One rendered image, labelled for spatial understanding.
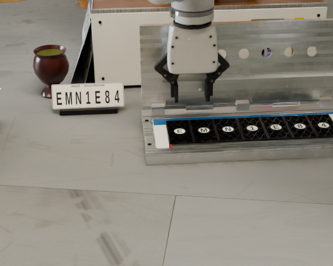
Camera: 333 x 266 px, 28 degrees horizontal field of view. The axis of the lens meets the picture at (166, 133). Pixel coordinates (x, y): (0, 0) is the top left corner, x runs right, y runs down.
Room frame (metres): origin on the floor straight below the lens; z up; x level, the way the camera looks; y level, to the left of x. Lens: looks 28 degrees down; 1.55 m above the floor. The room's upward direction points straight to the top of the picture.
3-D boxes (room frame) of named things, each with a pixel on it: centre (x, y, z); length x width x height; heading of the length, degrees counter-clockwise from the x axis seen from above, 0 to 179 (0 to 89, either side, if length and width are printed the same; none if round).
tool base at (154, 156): (1.22, -0.17, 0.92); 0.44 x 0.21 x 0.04; 94
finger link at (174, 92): (1.26, -0.01, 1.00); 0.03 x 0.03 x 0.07; 4
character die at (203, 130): (1.19, -0.08, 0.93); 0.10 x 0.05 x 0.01; 4
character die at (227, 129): (1.19, -0.12, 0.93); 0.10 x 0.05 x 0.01; 4
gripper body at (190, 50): (1.26, -0.05, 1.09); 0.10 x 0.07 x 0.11; 94
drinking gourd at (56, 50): (1.44, 0.27, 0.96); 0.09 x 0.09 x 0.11
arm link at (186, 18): (1.26, -0.05, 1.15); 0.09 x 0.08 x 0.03; 94
